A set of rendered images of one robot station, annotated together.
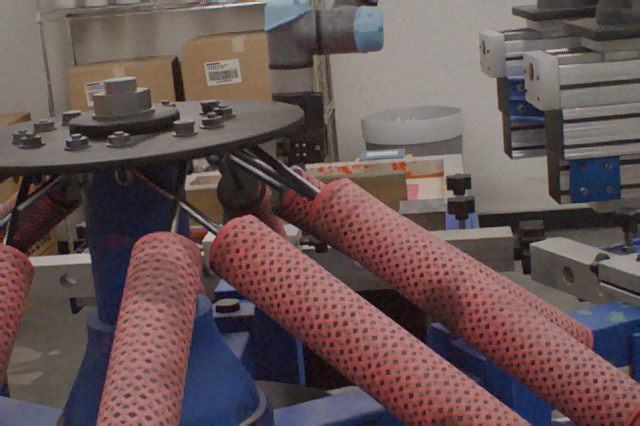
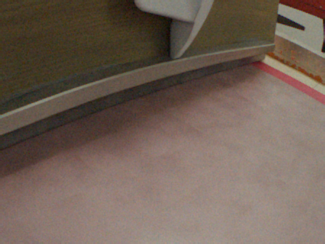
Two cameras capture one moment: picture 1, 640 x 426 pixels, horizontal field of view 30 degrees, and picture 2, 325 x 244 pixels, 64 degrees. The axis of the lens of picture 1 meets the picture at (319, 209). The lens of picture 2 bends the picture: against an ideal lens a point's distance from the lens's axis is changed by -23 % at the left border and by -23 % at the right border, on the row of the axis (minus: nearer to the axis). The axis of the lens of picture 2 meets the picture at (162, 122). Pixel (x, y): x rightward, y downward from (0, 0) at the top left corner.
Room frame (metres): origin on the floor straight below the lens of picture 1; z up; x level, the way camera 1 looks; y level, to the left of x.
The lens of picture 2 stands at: (2.10, -0.13, 1.05)
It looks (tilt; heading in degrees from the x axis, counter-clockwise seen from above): 30 degrees down; 122
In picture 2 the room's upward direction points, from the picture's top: 9 degrees clockwise
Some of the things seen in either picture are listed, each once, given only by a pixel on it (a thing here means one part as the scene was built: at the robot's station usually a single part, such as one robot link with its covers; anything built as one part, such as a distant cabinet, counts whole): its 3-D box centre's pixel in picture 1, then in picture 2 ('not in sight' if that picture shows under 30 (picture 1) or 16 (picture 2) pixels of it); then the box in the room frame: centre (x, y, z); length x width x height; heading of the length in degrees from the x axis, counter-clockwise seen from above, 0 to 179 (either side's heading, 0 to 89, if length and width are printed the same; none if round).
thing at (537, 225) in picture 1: (522, 248); not in sight; (1.53, -0.27, 1.02); 0.07 x 0.06 x 0.07; 173
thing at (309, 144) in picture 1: (299, 128); not in sight; (1.96, 0.02, 1.14); 0.09 x 0.08 x 0.12; 83
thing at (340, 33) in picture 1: (349, 30); not in sight; (1.97, -0.08, 1.29); 0.11 x 0.11 x 0.08; 88
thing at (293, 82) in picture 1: (292, 80); not in sight; (1.96, 0.03, 1.22); 0.08 x 0.08 x 0.05
